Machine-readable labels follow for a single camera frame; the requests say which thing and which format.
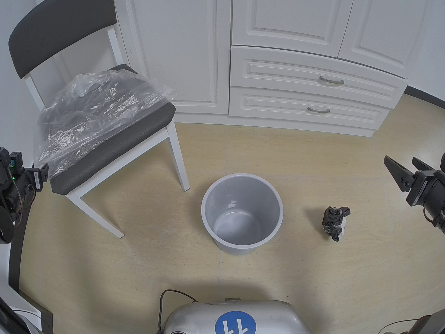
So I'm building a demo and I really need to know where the crumpled black plastic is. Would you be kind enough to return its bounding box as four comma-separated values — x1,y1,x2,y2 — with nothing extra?
322,206,352,243

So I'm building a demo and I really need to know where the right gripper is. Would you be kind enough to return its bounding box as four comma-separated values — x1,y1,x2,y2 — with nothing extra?
384,156,445,208

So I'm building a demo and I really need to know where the white trash bin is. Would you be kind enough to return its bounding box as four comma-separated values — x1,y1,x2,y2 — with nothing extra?
201,173,284,257

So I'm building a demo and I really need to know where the white wardrobe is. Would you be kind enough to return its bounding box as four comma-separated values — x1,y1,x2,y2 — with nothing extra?
32,0,432,138

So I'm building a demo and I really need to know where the black cable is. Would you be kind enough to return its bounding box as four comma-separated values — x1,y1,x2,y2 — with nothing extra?
382,319,419,334
158,289,199,332

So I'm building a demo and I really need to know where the white chair dark grey seat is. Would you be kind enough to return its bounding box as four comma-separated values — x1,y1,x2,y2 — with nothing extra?
9,0,191,239

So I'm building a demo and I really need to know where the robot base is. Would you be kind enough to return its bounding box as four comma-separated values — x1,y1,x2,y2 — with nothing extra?
163,299,312,334

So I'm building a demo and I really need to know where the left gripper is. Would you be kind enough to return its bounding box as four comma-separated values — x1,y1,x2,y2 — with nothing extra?
17,163,49,195

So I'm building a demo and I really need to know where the clear plastic bag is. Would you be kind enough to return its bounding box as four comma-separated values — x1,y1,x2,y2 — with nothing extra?
33,70,176,180

